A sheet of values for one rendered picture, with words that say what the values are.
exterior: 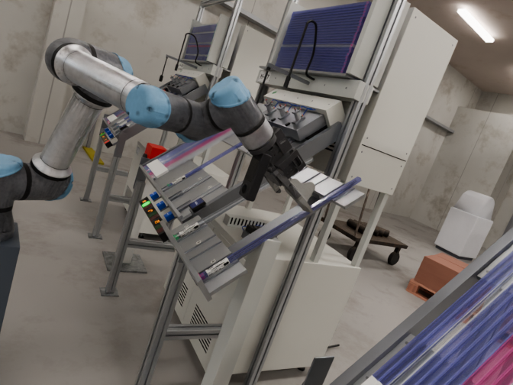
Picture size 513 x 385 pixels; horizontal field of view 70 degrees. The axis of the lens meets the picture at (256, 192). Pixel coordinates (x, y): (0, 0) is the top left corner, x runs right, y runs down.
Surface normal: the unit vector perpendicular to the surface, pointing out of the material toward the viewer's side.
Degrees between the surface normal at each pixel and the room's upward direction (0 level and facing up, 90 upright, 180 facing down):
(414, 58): 90
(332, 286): 90
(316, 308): 90
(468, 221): 90
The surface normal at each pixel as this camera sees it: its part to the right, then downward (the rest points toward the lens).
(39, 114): 0.55, 0.34
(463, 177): -0.77, -0.15
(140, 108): -0.54, -0.03
